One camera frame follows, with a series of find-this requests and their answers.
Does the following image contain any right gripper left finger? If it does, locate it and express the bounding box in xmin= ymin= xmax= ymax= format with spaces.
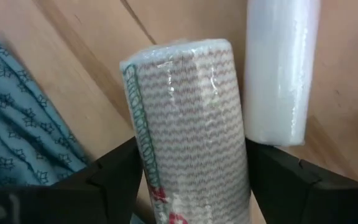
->
xmin=0 ymin=137 xmax=144 ymax=224

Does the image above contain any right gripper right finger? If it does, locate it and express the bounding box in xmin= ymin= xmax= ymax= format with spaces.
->
xmin=246 ymin=139 xmax=358 ymax=224

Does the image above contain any blue star-patterned cloth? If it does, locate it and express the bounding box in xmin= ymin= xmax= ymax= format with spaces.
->
xmin=0 ymin=32 xmax=91 ymax=188

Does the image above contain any white gauze roll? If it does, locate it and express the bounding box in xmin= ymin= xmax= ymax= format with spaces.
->
xmin=242 ymin=0 xmax=322 ymax=147

